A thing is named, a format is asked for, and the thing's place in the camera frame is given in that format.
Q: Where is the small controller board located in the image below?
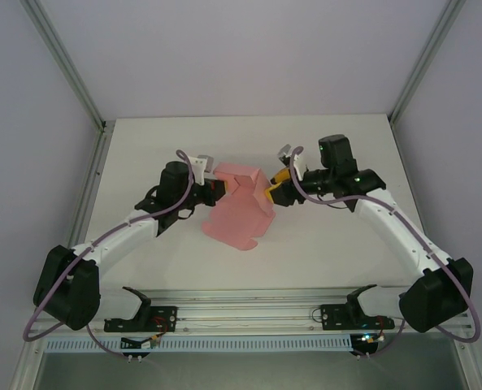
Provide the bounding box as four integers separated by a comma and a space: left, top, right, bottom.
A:
120, 335, 161, 351
353, 331, 386, 347

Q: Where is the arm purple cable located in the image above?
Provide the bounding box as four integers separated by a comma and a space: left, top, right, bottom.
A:
23, 149, 195, 361
289, 145, 482, 361

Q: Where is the aluminium frame leg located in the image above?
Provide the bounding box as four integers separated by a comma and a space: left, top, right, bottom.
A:
451, 328, 482, 390
8, 335, 49, 390

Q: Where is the pink paper box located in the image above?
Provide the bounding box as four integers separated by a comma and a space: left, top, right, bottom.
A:
202, 161, 276, 253

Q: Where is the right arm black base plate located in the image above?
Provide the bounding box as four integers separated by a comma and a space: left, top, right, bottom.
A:
320, 303, 396, 331

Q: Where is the aluminium front rail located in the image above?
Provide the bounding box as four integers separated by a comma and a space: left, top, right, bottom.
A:
28, 286, 471, 337

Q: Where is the light blue slotted cable duct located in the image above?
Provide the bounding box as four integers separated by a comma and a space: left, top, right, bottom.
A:
45, 334, 354, 353

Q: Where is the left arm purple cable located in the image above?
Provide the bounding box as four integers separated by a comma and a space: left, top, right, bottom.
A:
23, 149, 195, 361

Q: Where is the aluminium table side rail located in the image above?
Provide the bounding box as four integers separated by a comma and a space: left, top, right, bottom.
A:
389, 120, 449, 269
70, 120, 115, 253

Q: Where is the aluminium frame post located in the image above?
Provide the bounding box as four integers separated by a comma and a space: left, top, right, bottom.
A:
20, 0, 107, 132
389, 0, 471, 125

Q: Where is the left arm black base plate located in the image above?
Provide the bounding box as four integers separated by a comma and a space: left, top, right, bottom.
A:
104, 304, 180, 332

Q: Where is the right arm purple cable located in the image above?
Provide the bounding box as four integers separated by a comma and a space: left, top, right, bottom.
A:
289, 145, 482, 361

